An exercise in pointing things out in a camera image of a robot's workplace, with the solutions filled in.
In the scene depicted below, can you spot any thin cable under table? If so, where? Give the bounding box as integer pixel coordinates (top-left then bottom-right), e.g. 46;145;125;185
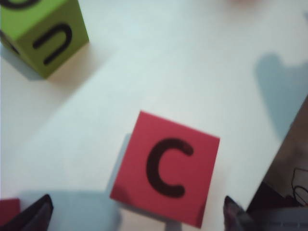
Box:
291;168;308;206

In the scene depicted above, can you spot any red foam block letter C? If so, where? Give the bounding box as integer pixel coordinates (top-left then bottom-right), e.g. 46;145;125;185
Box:
110;110;221;228

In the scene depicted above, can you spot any red foam block letter B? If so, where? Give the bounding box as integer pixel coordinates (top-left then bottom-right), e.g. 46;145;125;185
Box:
0;198;21;223

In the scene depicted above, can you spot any green foam block letter Q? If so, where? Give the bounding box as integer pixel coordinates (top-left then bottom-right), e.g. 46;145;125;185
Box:
0;0;90;79

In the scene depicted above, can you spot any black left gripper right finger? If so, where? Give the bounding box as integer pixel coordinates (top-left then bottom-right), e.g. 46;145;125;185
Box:
223;195;256;231

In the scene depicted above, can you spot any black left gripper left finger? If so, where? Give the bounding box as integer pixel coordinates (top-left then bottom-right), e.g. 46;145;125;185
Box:
4;194;53;231

